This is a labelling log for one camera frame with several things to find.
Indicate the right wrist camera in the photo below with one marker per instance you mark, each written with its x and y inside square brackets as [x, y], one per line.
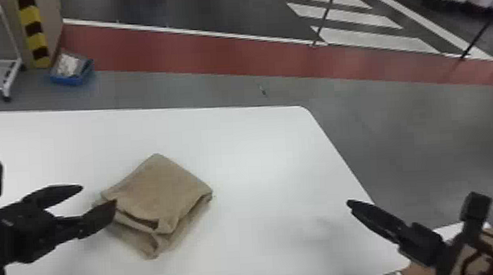
[475, 208]

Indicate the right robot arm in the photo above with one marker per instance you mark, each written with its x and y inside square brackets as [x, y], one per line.
[481, 261]

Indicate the yellow black striped post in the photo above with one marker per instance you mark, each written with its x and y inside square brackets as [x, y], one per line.
[33, 31]

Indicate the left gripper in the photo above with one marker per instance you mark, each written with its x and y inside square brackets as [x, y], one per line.
[19, 232]

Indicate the blue tray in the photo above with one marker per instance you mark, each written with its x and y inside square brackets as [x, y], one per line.
[71, 69]

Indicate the beige towel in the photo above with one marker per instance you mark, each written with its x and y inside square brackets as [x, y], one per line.
[157, 202]

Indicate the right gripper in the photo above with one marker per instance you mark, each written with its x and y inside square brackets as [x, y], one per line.
[423, 243]

